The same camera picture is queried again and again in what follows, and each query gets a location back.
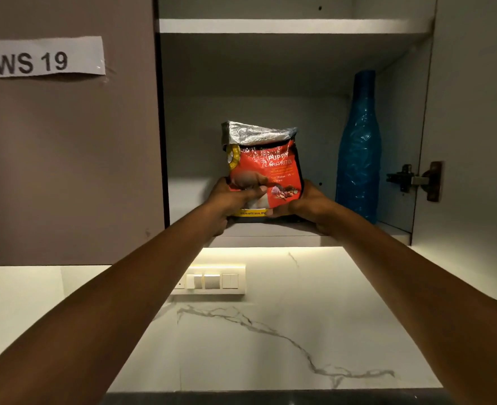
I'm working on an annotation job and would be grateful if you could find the person's right hand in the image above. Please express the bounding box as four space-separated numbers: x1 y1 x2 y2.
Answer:
266 179 338 236

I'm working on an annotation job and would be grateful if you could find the person's left hand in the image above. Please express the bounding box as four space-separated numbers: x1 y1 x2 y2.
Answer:
204 177 268 238

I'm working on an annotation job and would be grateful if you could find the red pet food bag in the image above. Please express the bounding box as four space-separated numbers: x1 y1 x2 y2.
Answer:
221 121 304 221

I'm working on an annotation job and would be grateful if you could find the person's left forearm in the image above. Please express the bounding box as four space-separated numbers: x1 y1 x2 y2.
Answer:
0 204 228 405

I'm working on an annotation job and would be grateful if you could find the person's right forearm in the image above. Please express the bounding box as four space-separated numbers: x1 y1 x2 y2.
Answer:
316 202 497 405

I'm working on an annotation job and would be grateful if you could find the blue plastic-wrapped bottle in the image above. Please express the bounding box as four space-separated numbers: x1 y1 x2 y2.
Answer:
335 70 382 224

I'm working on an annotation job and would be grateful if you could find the white cabinet body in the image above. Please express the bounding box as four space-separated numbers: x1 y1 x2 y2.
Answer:
154 0 438 248

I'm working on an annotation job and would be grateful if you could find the metal cabinet hinge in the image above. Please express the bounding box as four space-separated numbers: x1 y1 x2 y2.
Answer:
386 161 444 203

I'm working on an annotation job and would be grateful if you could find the white cabinet shelf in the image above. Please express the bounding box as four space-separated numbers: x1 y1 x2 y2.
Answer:
159 18 435 35

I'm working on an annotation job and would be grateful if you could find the closed grey cabinet door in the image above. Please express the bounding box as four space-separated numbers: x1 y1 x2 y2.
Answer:
0 0 165 267

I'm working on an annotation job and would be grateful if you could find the open grey cabinet door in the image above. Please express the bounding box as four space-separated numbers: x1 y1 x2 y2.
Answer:
411 0 497 310

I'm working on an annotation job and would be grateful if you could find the white paper label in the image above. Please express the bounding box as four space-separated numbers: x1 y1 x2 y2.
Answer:
0 36 106 78

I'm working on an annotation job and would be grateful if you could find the white wall switch panel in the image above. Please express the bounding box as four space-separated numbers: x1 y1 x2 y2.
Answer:
170 264 246 296

